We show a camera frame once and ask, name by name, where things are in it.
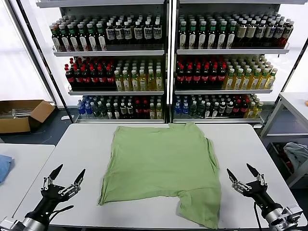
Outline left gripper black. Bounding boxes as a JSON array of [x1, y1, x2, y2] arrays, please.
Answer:
[[25, 164, 86, 221]]

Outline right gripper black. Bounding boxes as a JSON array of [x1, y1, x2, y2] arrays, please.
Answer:
[[227, 163, 283, 218]]

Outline light green t-shirt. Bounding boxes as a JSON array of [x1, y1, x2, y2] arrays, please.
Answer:
[[97, 121, 222, 230]]

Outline dark storage bin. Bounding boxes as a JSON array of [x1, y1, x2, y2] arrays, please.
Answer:
[[267, 141, 295, 174]]

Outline red fabric item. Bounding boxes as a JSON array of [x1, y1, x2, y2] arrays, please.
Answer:
[[275, 143, 294, 170]]

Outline grey crumpled cloth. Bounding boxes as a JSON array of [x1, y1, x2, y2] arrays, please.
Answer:
[[283, 141, 308, 170]]

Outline blue folded cloth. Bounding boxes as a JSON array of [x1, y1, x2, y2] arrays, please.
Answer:
[[0, 154, 14, 185]]

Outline red cap cola bottle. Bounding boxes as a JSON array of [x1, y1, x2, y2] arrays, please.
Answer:
[[176, 65, 185, 88], [192, 64, 202, 88], [201, 64, 210, 88], [89, 66, 99, 89], [64, 67, 74, 89], [73, 66, 82, 89], [105, 66, 115, 89], [81, 66, 90, 89], [97, 66, 107, 89], [134, 100, 142, 119], [184, 65, 194, 88], [209, 64, 218, 88], [233, 100, 241, 118], [217, 64, 227, 88], [240, 99, 249, 118], [141, 100, 150, 119]]

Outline brown cardboard box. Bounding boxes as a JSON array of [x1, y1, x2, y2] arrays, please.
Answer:
[[0, 100, 56, 134]]

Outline clear plastic packs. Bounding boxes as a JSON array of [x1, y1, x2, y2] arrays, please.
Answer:
[[11, 108, 33, 119]]

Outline white metal drink shelf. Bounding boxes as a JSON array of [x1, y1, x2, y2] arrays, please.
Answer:
[[171, 0, 308, 126], [36, 0, 170, 125]]

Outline green cap dark tea bottle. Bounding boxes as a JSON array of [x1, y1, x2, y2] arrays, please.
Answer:
[[207, 20, 218, 50], [227, 20, 237, 50], [87, 23, 98, 51], [78, 23, 89, 51], [197, 21, 207, 50], [60, 25, 70, 52], [178, 21, 188, 50], [96, 23, 108, 51], [188, 21, 198, 50], [51, 26, 61, 52], [68, 24, 79, 51], [217, 20, 227, 50]]

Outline beige label dark bottle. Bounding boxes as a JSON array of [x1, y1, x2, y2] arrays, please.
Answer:
[[236, 20, 248, 48], [245, 20, 257, 48]]

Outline blue white label dark bottle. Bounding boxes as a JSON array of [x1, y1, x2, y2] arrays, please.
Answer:
[[265, 20, 276, 48], [282, 21, 294, 48], [143, 20, 154, 45], [153, 20, 163, 45], [274, 21, 285, 48], [115, 21, 125, 45], [105, 21, 116, 45], [256, 20, 267, 48], [123, 21, 133, 45], [133, 21, 144, 45]]

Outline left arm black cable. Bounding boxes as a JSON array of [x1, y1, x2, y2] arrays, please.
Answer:
[[48, 205, 74, 221]]

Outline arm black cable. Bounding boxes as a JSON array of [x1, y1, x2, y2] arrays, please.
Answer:
[[254, 202, 263, 231], [48, 205, 74, 221]]

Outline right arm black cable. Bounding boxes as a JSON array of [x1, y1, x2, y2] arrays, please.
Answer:
[[254, 202, 263, 231]]

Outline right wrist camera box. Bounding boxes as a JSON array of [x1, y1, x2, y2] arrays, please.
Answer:
[[283, 204, 304, 221]]

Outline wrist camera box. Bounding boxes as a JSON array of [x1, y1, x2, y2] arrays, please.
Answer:
[[283, 204, 304, 221], [0, 218, 19, 231]]

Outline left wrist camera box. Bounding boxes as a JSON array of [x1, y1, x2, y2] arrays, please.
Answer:
[[0, 218, 19, 231]]

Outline white metal frame table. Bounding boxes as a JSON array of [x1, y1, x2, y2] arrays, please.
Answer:
[[259, 92, 308, 189]]

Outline black slanted frame post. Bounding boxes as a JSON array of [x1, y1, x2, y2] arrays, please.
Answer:
[[14, 0, 71, 121], [262, 38, 308, 126]]

